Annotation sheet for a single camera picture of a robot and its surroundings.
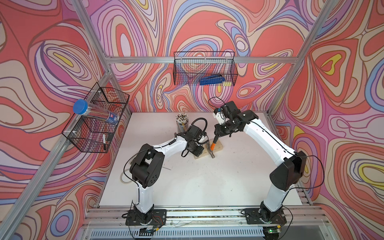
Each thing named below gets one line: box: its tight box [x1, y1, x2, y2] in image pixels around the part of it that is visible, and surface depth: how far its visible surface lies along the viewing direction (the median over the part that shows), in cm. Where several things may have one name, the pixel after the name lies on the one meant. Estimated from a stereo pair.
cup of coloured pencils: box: [175, 112, 189, 133], surface depth 95 cm
